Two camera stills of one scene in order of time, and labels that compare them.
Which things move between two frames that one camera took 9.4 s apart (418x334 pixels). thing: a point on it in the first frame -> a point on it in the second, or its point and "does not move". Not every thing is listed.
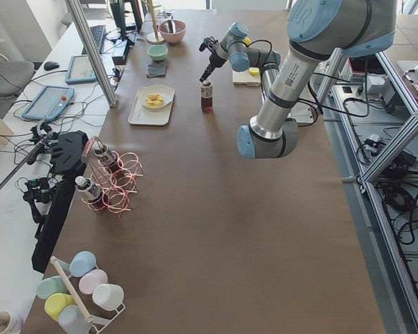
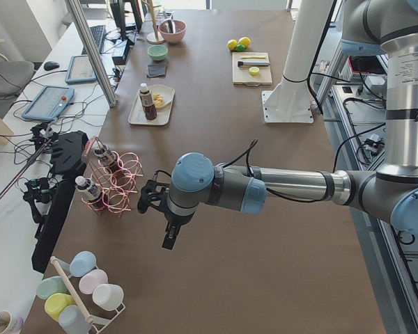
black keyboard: x=99 y=33 does not move
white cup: x=108 y=296 does not move
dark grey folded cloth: x=156 y=69 does not move
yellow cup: x=56 y=302 does not move
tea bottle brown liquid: x=206 y=96 -> x=147 y=101
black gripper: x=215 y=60 -> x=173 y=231
